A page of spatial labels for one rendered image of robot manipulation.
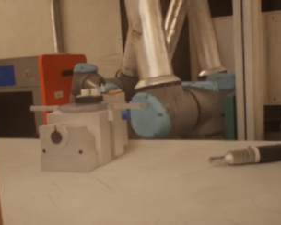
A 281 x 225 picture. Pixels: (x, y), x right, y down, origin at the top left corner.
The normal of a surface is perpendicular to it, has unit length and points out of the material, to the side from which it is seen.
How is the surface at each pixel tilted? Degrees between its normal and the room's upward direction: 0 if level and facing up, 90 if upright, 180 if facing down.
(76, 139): 90
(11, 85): 90
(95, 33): 90
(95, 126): 90
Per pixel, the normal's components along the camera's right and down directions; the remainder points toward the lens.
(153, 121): -0.72, 0.22
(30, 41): -0.35, 0.14
